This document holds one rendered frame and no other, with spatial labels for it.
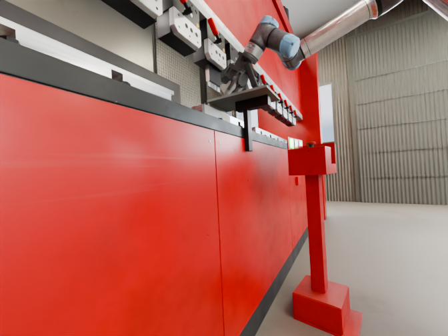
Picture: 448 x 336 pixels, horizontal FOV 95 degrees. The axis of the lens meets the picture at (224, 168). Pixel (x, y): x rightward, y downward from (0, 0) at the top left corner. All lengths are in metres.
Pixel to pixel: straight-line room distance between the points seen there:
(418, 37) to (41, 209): 5.10
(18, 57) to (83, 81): 0.08
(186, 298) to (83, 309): 0.26
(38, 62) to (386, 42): 4.95
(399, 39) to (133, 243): 4.99
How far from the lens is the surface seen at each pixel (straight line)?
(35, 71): 0.41
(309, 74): 3.23
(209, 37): 1.04
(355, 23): 1.07
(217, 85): 1.05
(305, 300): 1.15
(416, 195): 4.67
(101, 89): 0.44
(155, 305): 0.54
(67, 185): 0.39
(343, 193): 4.65
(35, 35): 0.57
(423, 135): 4.69
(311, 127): 3.03
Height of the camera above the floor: 0.69
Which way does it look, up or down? 1 degrees up
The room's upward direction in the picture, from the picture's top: 3 degrees counter-clockwise
